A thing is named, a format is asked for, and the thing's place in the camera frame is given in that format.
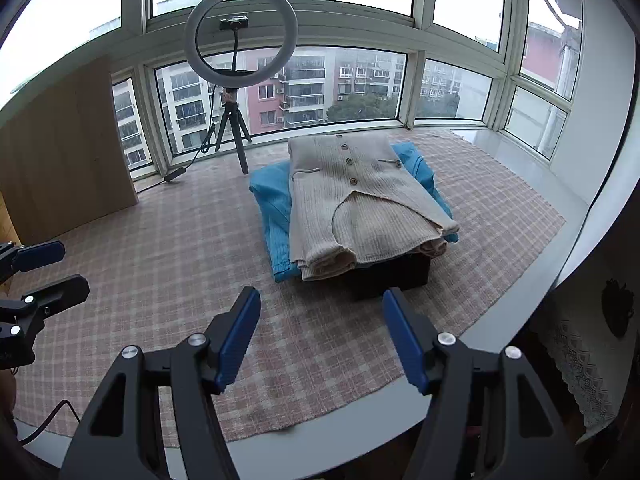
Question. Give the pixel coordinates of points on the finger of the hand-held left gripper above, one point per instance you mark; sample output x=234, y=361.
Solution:
x=60, y=292
x=42, y=254

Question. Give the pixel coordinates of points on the blue folded garment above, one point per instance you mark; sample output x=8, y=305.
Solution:
x=272, y=210

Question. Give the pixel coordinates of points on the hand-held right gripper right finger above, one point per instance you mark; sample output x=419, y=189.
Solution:
x=407, y=340

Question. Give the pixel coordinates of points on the white lace cloth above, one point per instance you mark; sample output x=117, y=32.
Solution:
x=575, y=360

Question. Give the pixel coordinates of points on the large light wooden board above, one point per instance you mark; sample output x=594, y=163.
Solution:
x=65, y=160

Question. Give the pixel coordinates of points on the white window frame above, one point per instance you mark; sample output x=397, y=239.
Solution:
x=425, y=0

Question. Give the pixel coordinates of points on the beige knit cardigan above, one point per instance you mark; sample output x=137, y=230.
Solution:
x=360, y=200

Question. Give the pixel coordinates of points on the black tripod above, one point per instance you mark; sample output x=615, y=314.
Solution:
x=239, y=140

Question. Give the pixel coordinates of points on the pink plaid tablecloth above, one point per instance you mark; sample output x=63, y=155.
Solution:
x=175, y=260

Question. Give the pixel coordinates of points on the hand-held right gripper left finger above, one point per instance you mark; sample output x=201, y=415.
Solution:
x=240, y=340

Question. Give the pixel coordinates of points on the black box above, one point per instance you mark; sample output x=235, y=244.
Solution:
x=395, y=272

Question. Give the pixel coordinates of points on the pine plank board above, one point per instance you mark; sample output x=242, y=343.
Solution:
x=6, y=220

